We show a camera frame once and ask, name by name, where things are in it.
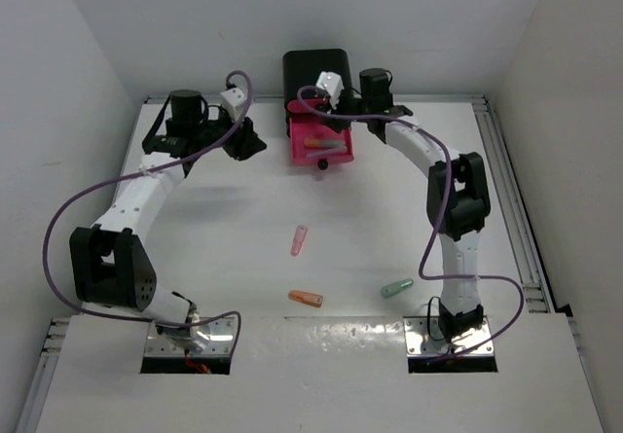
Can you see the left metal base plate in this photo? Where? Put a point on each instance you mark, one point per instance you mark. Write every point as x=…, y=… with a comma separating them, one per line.
x=208, y=340

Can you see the purple pink highlighter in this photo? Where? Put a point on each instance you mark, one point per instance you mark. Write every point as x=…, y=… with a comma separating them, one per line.
x=325, y=151

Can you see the orange highlighter pen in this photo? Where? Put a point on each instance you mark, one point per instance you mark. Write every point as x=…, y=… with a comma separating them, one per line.
x=306, y=298

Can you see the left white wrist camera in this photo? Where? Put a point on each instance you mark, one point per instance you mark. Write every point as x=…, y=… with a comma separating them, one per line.
x=233, y=101

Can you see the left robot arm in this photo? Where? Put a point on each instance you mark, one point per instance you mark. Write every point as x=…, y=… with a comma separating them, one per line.
x=109, y=261

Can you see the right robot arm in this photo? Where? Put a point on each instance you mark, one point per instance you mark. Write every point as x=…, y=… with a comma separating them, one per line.
x=457, y=199

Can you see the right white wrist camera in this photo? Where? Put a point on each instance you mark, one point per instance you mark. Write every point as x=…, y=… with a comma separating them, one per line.
x=331, y=84

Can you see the pink drawer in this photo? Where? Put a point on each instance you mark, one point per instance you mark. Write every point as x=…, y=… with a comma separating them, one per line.
x=297, y=108
x=310, y=126

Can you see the black drawer cabinet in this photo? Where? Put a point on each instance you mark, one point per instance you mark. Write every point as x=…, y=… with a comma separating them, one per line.
x=302, y=68

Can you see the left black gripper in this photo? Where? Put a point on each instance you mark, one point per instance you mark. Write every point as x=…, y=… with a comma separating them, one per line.
x=244, y=142

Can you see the pink highlighter pen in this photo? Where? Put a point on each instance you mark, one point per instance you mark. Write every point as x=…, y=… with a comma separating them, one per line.
x=298, y=240

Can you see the orange cap white highlighter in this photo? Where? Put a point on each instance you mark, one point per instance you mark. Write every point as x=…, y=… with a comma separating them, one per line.
x=316, y=143

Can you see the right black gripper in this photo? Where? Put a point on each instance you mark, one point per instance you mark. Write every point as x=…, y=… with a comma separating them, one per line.
x=347, y=92

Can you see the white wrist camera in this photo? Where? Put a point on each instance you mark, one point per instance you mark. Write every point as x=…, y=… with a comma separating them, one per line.
x=233, y=101
x=331, y=84

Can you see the metal base plate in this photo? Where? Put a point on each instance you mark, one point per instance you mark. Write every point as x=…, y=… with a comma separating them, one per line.
x=208, y=340
x=424, y=339

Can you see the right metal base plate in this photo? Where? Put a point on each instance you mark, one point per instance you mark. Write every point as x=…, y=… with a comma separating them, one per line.
x=424, y=339

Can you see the pink top drawer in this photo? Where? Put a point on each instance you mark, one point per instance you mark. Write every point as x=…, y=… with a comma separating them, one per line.
x=297, y=108

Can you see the green highlighter pen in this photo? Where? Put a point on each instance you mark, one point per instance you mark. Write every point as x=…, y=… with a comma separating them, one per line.
x=394, y=288

